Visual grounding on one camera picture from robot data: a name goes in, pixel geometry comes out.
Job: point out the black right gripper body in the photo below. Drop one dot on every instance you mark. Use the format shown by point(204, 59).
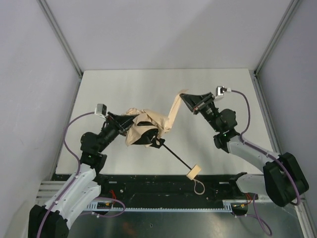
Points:
point(203, 103)

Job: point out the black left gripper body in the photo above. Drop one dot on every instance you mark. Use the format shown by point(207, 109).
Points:
point(116, 124)

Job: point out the beige folding umbrella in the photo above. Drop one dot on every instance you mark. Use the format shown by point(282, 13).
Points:
point(148, 127)

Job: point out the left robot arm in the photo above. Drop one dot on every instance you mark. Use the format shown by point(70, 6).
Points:
point(55, 218)

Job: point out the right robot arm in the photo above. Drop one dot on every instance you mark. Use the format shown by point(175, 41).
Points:
point(281, 178)

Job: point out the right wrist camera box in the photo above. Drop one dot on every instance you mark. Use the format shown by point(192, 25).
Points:
point(220, 92)

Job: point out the right aluminium frame post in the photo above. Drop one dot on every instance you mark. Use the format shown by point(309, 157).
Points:
point(279, 31)

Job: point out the aluminium frame post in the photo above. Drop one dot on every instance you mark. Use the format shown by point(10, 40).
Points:
point(279, 31)
point(59, 35)

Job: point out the left aluminium frame post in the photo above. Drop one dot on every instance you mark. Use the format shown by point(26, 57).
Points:
point(59, 35)

